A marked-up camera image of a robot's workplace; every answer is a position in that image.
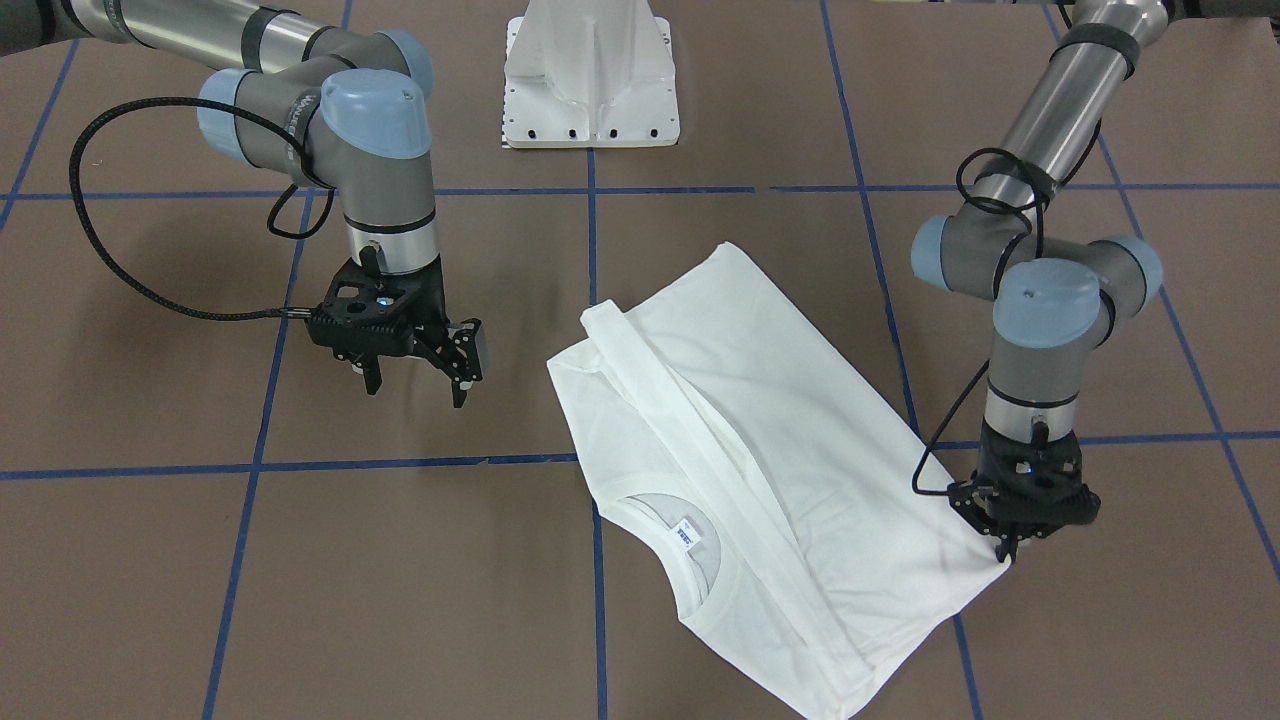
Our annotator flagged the white long-sleeve printed shirt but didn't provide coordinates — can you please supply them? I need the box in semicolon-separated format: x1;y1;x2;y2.
547;243;1004;719

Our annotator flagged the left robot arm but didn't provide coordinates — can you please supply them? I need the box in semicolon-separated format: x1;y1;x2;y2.
910;1;1175;562

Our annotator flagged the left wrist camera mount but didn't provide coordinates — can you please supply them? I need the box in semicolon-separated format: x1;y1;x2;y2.
947;457;1101;544

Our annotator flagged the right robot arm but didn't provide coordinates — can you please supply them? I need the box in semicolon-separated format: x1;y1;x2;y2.
3;1;486;407

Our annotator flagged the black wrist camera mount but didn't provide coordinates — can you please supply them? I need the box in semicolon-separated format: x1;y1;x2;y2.
303;259;424;357

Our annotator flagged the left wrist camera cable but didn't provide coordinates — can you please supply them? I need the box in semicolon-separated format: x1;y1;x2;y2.
911;149;1050;497

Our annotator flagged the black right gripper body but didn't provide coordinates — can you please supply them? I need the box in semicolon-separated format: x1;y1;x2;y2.
330;258;451;346

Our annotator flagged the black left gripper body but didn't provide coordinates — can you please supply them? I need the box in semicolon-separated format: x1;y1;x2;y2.
975;421;1085;511

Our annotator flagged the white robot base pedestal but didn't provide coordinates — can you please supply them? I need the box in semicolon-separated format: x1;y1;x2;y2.
500;1;681;149

